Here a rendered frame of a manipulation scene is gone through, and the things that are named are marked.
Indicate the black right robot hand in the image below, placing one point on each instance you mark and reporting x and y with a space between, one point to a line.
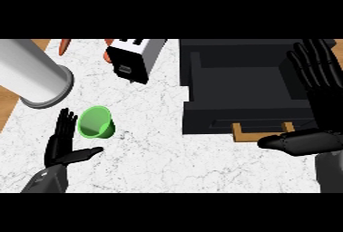
323 99

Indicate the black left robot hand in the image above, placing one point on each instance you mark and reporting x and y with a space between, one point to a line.
60 145

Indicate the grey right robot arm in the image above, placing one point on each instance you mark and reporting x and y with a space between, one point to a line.
331 172

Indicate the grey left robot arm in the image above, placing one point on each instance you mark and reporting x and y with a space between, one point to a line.
47 180

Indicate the green cup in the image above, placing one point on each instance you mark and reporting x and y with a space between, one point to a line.
97 122

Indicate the dark grey open drawer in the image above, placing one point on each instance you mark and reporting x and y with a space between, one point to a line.
243 87

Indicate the large white cylinder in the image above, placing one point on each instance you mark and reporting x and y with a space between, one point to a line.
30 74

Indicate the white and black toaster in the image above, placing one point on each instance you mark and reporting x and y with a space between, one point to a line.
132 59

